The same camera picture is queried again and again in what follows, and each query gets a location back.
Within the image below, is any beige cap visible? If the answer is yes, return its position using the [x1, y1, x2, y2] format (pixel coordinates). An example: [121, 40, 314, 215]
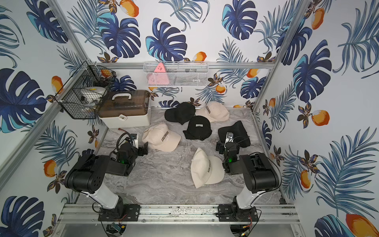
[195, 101, 230, 122]
[142, 123, 182, 152]
[190, 148, 225, 189]

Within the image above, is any black cap with label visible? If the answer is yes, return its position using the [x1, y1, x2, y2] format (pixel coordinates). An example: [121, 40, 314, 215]
[183, 116, 212, 141]

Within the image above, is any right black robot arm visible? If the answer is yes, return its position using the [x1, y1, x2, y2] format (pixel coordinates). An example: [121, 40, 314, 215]
[216, 132, 280, 222]

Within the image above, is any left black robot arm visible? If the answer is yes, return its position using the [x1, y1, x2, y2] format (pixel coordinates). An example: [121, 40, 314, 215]
[64, 131, 149, 222]

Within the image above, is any white box brown lid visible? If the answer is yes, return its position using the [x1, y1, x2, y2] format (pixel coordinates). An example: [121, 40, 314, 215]
[98, 90, 151, 128]

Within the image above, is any white bowl in basket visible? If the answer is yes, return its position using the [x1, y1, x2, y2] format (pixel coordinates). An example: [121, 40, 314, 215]
[80, 87, 106, 103]

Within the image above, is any pink triangle card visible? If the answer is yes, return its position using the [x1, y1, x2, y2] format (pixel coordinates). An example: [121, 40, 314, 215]
[148, 63, 170, 86]

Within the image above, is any black wire basket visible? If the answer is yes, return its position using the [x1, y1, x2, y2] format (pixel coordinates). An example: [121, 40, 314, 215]
[53, 61, 116, 119]

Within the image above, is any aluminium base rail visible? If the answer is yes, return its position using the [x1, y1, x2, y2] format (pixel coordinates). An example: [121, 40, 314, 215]
[57, 203, 300, 225]

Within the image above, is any clear wall shelf tray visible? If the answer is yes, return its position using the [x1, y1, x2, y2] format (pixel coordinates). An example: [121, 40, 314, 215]
[143, 61, 209, 87]

